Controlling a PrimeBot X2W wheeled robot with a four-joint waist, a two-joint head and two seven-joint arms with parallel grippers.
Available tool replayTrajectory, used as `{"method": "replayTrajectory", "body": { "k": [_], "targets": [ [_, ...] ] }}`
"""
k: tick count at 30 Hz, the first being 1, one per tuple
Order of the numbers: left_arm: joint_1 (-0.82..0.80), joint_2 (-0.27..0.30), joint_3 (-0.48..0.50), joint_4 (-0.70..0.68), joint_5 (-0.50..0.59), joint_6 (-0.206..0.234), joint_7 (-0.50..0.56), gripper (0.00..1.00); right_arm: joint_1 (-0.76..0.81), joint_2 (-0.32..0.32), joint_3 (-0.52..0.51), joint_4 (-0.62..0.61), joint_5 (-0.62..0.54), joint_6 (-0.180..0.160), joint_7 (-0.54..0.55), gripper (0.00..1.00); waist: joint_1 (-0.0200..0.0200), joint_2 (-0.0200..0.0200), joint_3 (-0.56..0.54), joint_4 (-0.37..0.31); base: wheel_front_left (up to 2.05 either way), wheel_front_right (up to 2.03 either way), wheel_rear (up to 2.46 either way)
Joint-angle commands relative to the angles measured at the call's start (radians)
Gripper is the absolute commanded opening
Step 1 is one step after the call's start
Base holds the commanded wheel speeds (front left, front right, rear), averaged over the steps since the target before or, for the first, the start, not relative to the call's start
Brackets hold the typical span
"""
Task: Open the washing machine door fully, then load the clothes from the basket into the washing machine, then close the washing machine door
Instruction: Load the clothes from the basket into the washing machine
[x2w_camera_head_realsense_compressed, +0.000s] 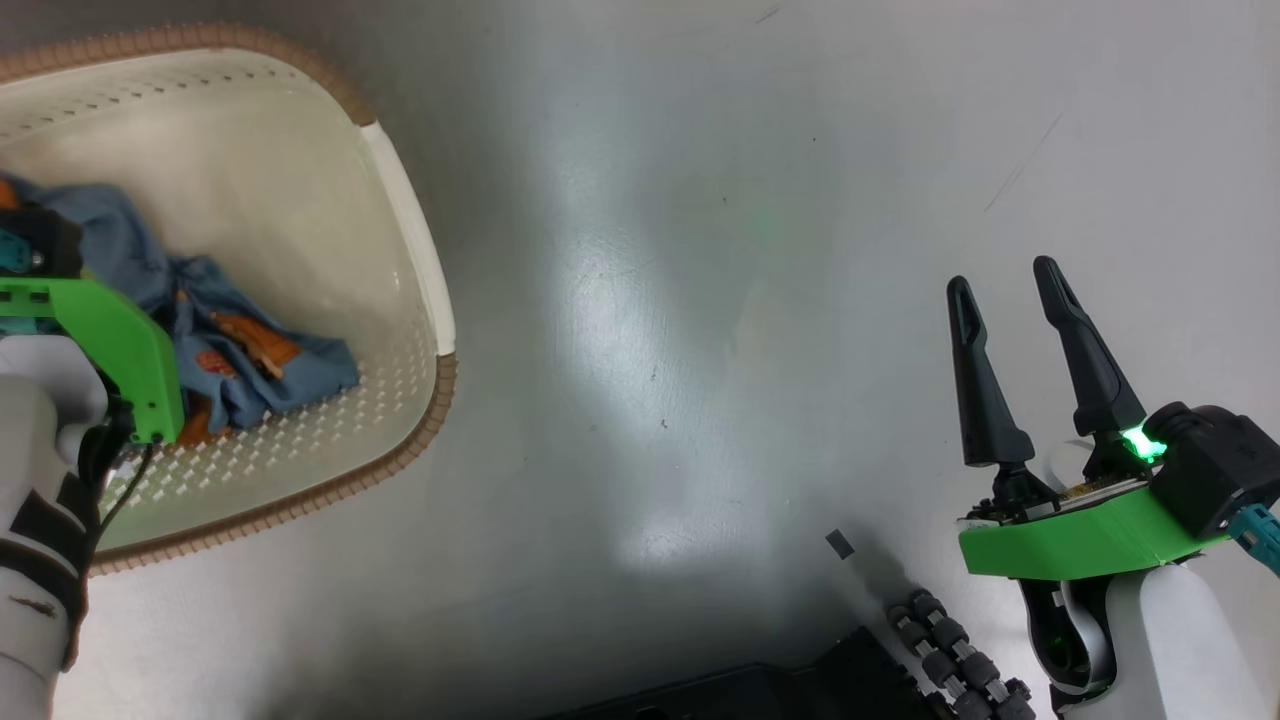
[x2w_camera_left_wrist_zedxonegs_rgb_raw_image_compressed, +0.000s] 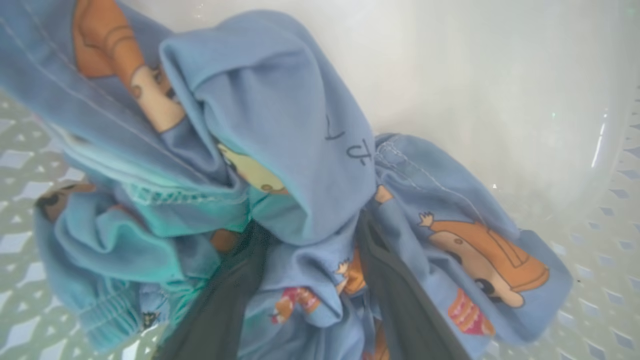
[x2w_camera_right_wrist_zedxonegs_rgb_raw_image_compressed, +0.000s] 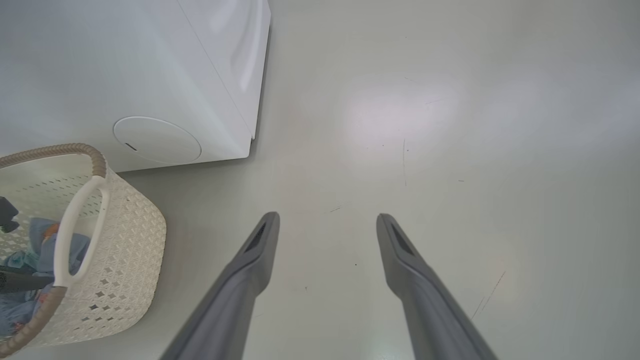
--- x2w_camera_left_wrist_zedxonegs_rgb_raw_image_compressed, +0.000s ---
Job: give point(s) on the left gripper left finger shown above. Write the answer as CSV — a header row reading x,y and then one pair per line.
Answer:
x,y
225,310

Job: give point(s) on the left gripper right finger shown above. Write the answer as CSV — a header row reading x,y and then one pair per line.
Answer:
x,y
405,315

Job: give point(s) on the blue cartoon print pants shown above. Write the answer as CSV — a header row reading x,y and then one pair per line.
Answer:
x,y
100,250

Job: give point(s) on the blue cartoon print shirt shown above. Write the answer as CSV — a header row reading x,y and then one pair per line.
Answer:
x,y
280,100

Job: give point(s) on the cream perforated laundry basket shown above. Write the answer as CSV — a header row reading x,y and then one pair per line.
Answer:
x,y
500,75

